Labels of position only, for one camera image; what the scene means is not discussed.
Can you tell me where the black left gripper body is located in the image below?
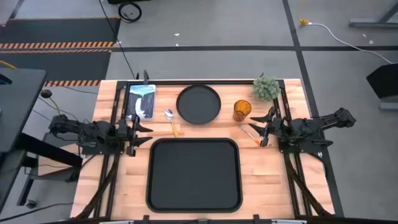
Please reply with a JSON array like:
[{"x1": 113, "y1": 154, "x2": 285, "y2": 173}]
[{"x1": 116, "y1": 114, "x2": 140, "y2": 157}]

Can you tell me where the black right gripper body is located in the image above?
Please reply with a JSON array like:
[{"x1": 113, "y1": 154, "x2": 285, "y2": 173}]
[{"x1": 260, "y1": 106, "x2": 289, "y2": 147}]

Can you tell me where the fork with red-orange handle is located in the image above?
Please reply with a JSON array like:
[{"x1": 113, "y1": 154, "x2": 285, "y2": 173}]
[{"x1": 238, "y1": 124, "x2": 262, "y2": 146}]

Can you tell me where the amber ribbed glass cup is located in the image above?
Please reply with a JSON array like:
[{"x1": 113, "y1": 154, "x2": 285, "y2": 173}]
[{"x1": 233, "y1": 99, "x2": 252, "y2": 122}]

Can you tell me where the spoon with yellow-orange handle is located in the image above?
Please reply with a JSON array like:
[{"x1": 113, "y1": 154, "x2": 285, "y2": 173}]
[{"x1": 164, "y1": 108, "x2": 180, "y2": 138}]

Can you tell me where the black round plate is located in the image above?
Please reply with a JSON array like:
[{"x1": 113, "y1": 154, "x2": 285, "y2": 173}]
[{"x1": 175, "y1": 84, "x2": 222, "y2": 125}]

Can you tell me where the black rectangular tray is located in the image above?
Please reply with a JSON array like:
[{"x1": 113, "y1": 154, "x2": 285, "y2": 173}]
[{"x1": 146, "y1": 138, "x2": 243, "y2": 214}]

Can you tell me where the blue picture card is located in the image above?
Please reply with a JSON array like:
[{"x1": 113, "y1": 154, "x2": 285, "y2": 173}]
[{"x1": 125, "y1": 84, "x2": 157, "y2": 120}]

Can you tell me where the small green potted plant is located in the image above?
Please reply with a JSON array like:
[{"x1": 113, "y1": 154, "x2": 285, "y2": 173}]
[{"x1": 252, "y1": 75, "x2": 281, "y2": 102}]

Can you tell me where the black desk stand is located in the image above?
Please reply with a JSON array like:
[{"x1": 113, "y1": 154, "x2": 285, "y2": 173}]
[{"x1": 15, "y1": 133, "x2": 83, "y2": 207}]

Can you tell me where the black hazard-striped floor mat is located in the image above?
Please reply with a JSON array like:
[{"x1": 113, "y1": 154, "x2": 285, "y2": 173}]
[
  {"x1": 0, "y1": 49, "x2": 112, "y2": 87},
  {"x1": 0, "y1": 17, "x2": 121, "y2": 50}
]

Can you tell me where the dark grey desk top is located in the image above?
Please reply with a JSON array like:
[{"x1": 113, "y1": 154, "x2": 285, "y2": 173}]
[{"x1": 0, "y1": 67, "x2": 47, "y2": 153}]

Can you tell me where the black box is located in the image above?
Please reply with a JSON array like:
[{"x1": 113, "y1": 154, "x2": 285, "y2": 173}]
[{"x1": 366, "y1": 63, "x2": 398, "y2": 99}]

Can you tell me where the grey metal table leg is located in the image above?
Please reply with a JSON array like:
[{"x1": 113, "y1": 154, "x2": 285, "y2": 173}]
[{"x1": 348, "y1": 0, "x2": 398, "y2": 29}]

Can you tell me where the long black floor cable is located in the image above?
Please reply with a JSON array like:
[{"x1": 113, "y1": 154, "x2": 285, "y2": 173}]
[{"x1": 98, "y1": 0, "x2": 137, "y2": 79}]

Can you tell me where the yellow cable plug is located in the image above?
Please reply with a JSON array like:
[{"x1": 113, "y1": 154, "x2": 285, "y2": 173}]
[{"x1": 297, "y1": 0, "x2": 311, "y2": 26}]

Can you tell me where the white floor cable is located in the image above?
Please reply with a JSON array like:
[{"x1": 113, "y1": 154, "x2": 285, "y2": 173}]
[{"x1": 308, "y1": 22, "x2": 398, "y2": 65}]

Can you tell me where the black coiled cable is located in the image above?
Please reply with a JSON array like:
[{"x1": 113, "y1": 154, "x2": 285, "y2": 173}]
[{"x1": 118, "y1": 2, "x2": 143, "y2": 23}]

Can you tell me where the thin black floor cable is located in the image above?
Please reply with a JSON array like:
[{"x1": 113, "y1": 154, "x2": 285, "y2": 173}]
[{"x1": 0, "y1": 202, "x2": 74, "y2": 222}]

